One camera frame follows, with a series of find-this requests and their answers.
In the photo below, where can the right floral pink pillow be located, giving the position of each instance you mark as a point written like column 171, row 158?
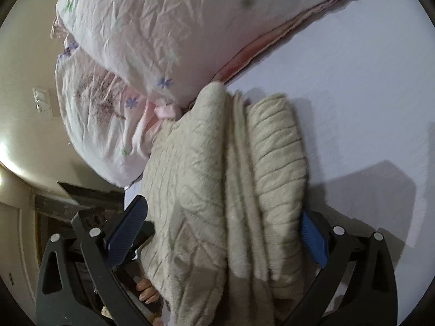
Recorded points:
column 170, row 49

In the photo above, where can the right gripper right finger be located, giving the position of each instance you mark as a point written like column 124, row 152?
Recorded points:
column 355, row 285

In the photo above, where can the lavender bed sheet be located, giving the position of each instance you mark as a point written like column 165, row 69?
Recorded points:
column 360, row 80

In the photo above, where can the white wall switch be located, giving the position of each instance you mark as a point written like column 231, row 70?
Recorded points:
column 42, row 101

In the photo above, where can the left floral pink pillow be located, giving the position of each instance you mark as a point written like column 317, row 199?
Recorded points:
column 111, row 125

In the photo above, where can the floral pink pillow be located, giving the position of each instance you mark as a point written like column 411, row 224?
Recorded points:
column 111, row 125
column 170, row 49

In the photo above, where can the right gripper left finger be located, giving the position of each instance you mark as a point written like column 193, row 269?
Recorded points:
column 103, row 246

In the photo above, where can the person's hand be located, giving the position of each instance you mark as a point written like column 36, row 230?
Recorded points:
column 150, row 301

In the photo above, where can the beige cable-knit sweater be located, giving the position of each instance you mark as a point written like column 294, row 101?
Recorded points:
column 224, row 187

